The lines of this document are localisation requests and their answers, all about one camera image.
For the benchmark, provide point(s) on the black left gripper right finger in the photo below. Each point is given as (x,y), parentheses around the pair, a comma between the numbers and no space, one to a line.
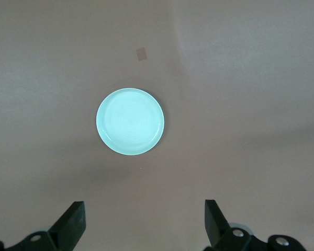
(217,230)

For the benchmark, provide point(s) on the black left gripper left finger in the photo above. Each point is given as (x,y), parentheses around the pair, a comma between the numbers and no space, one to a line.
(68,230)

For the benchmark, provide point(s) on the pale green ceramic plate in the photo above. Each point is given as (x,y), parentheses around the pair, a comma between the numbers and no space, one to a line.
(130,121)

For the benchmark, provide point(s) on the brown table mat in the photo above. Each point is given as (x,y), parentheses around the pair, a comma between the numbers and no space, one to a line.
(42,78)

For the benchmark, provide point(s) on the small square tape patch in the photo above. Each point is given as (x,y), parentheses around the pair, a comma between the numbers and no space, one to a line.
(142,54)

